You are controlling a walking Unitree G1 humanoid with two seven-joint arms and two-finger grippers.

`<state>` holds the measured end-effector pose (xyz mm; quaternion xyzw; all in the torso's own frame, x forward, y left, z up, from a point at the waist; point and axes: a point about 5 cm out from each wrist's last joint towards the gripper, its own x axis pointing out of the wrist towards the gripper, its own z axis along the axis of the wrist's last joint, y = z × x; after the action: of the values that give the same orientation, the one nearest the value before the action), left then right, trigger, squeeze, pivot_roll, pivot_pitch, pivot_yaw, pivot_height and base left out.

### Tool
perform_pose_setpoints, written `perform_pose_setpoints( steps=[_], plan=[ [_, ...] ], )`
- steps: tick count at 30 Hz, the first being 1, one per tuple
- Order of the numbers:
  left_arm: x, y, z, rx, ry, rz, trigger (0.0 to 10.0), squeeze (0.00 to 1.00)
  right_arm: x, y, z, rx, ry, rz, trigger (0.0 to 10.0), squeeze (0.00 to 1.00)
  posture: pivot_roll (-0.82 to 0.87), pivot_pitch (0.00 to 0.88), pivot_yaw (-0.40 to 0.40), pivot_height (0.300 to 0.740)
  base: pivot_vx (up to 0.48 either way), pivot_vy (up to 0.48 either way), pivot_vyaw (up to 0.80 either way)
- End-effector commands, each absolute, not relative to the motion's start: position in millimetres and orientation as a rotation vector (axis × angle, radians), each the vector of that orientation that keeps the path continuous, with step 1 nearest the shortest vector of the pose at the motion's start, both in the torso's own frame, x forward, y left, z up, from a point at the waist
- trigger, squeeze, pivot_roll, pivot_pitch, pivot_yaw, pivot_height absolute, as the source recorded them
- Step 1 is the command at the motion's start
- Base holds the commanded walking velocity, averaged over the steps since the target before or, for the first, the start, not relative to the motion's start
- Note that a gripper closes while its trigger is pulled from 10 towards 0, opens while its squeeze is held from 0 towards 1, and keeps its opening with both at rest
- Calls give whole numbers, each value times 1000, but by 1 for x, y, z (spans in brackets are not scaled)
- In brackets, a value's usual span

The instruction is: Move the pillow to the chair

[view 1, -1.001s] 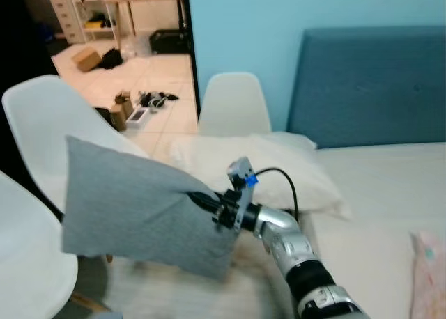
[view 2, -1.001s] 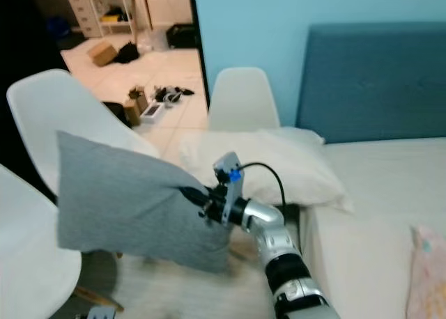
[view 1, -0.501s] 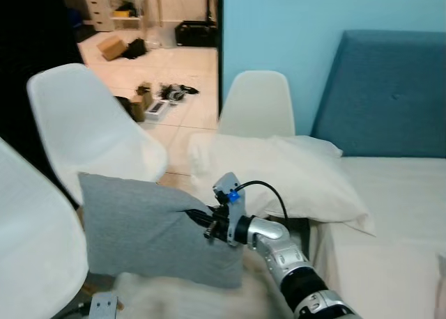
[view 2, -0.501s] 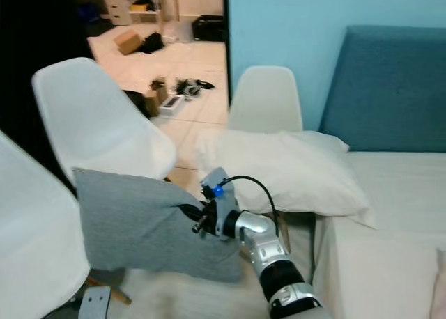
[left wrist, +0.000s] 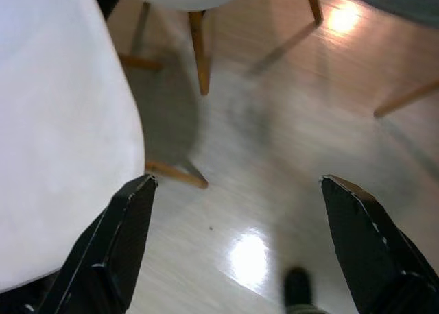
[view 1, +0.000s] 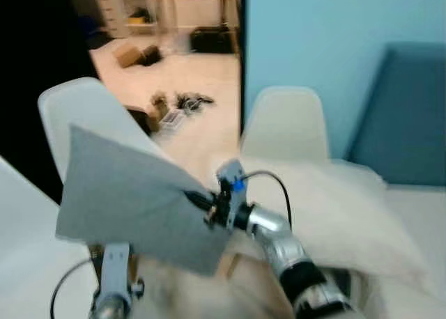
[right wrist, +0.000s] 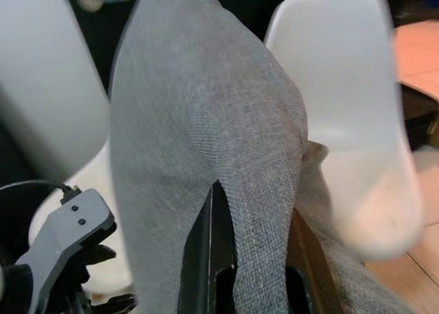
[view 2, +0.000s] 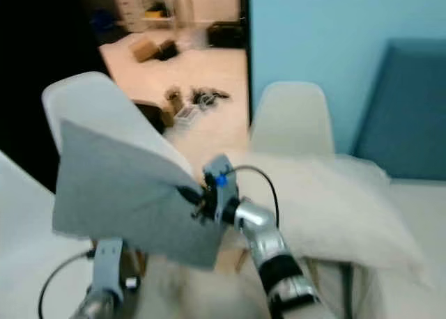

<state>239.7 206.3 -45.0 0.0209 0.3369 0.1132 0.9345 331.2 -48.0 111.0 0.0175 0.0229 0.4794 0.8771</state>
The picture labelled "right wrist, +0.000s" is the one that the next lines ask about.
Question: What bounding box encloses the white plastic shell chair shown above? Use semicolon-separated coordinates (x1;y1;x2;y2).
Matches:
263;0;427;262
0;0;134;295

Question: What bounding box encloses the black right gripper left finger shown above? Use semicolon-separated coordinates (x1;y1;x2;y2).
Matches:
180;181;238;314

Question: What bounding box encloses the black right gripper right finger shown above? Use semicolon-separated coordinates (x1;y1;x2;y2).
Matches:
285;207;344;314

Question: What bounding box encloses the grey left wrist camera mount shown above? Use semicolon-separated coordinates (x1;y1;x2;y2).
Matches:
14;188;118;314

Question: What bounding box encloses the grey woven fabric pillow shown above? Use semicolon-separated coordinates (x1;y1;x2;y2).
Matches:
108;0;409;314

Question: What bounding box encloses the black camera cable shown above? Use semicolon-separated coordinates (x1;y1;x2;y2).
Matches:
0;179;82;206

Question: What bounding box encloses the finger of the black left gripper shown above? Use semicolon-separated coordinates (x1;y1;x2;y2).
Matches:
88;243;117;264
102;292;137;314

